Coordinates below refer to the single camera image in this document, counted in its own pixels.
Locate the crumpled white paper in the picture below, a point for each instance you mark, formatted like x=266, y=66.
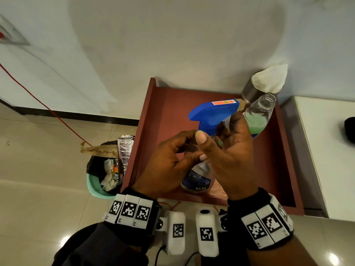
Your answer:
x=108, y=177

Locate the bottle with green liquid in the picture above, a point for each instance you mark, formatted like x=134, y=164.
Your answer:
x=259, y=120

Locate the wall switch plate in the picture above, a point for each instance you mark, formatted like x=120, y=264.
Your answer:
x=12, y=33

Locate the teal trash bin with waste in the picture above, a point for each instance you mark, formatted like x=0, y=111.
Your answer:
x=94, y=164

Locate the orange drink bottle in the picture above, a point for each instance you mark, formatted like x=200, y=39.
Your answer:
x=116, y=171

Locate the person's right forearm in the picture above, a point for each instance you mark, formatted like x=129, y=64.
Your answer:
x=280, y=254

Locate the black marker wristband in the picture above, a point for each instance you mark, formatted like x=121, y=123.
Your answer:
x=263, y=224
x=130, y=210

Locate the brown paper scrap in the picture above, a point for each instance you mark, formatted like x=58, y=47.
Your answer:
x=99, y=150

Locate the silver snack wrapper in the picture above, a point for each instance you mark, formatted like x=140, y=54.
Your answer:
x=125, y=152

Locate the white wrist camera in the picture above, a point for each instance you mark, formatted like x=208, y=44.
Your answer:
x=176, y=229
x=206, y=232

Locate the person's right hand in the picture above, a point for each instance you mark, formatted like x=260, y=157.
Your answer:
x=235, y=163

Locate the person's left hand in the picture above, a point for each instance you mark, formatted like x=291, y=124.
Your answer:
x=161, y=171

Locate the clear near-empty spray bottle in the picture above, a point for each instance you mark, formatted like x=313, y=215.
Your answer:
x=198, y=180

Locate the person's left forearm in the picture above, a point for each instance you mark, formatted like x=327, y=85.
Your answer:
x=97, y=249

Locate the green trash bin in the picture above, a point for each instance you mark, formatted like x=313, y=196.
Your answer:
x=95, y=189

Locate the white tissue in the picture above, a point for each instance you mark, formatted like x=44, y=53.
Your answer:
x=271, y=77

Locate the white cabinet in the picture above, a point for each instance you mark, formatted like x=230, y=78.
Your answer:
x=332, y=163

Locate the black case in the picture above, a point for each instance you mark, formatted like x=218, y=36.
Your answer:
x=350, y=130

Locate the perforated steel holder cup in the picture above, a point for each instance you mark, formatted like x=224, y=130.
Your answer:
x=249, y=94

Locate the blue spray trigger head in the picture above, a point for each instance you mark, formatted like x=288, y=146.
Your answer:
x=210, y=113

